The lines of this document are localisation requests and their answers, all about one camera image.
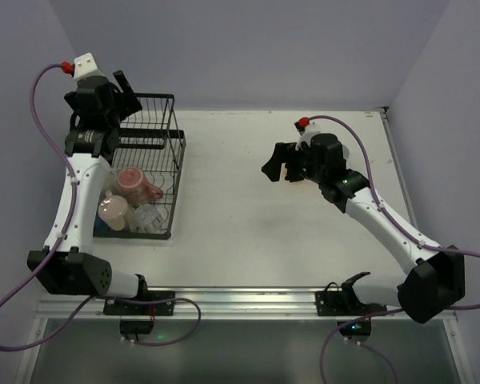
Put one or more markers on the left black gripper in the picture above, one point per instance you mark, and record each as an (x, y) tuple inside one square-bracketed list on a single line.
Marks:
[(118, 101)]

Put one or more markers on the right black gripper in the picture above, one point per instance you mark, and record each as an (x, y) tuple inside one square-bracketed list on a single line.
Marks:
[(290, 162)]

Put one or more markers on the pink square mug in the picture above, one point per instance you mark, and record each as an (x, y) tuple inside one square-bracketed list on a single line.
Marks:
[(346, 152)]

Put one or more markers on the yellow mug black handle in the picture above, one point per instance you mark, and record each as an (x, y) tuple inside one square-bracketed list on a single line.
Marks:
[(292, 175)]

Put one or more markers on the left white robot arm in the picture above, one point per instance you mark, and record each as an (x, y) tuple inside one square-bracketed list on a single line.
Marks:
[(65, 265)]

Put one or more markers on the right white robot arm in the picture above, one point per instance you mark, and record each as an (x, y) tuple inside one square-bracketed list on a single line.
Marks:
[(434, 278)]

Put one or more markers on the pink speckled mug in rack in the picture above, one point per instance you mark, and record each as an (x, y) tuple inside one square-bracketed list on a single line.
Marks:
[(136, 188)]

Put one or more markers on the translucent pink plastic cup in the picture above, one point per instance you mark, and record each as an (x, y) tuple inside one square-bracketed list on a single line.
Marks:
[(112, 210)]

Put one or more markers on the clear glass cup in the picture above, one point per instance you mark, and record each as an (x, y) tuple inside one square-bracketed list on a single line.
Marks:
[(149, 220)]

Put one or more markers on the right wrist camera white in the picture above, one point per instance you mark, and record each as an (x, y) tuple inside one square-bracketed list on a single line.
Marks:
[(306, 134)]

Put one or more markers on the black wire dish rack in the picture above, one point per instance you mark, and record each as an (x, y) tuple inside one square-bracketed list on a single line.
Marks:
[(151, 141)]

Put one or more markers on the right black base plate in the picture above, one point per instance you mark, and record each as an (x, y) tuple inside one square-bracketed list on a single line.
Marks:
[(340, 300)]

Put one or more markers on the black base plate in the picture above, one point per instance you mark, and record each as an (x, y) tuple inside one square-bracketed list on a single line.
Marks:
[(155, 303), (340, 300)]

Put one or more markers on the aluminium mounting rail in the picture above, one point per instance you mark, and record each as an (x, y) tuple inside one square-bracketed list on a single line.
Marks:
[(247, 303)]

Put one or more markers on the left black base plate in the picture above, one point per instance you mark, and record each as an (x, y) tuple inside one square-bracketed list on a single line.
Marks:
[(155, 303)]

